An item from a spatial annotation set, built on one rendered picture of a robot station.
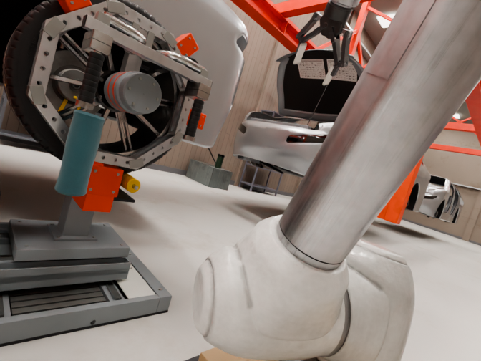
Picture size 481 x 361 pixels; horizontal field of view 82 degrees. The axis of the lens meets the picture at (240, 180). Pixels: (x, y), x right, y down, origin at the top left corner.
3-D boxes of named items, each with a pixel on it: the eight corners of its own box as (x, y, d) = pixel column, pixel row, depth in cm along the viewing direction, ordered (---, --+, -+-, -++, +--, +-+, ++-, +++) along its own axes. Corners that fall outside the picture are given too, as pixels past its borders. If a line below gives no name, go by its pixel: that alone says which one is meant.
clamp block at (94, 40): (99, 58, 80) (104, 40, 80) (109, 56, 74) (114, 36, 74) (80, 49, 77) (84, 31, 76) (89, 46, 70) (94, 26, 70)
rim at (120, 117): (63, -6, 106) (4, 114, 103) (78, -21, 89) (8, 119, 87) (169, 73, 141) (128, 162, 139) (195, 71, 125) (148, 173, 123)
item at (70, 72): (101, 123, 154) (110, 64, 150) (106, 124, 149) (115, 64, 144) (29, 109, 132) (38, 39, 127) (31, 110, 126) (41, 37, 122)
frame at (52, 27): (164, 173, 126) (198, 54, 122) (172, 177, 121) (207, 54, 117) (13, 143, 87) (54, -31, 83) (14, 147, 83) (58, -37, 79)
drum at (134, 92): (133, 116, 110) (142, 81, 109) (157, 122, 95) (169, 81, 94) (96, 103, 100) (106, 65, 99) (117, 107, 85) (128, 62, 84)
